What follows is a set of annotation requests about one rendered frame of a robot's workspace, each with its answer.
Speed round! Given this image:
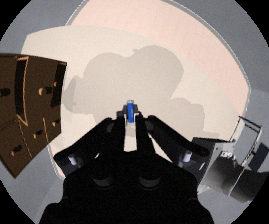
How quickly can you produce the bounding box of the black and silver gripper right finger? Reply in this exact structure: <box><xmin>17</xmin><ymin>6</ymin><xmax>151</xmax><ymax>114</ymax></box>
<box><xmin>134</xmin><ymin>104</ymin><xmax>210</xmax><ymax>187</ymax></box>

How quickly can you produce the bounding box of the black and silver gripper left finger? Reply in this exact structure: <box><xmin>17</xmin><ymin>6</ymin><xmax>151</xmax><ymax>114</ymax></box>
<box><xmin>53</xmin><ymin>105</ymin><xmax>128</xmax><ymax>187</ymax></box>

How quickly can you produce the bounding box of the blue aa battery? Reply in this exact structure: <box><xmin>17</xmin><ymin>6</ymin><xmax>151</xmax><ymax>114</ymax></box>
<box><xmin>127</xmin><ymin>100</ymin><xmax>134</xmax><ymax>123</ymax></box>

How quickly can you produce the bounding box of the brown wooden chest of drawers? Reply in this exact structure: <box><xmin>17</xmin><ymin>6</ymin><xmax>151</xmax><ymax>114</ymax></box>
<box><xmin>0</xmin><ymin>53</ymin><xmax>67</xmax><ymax>179</ymax></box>

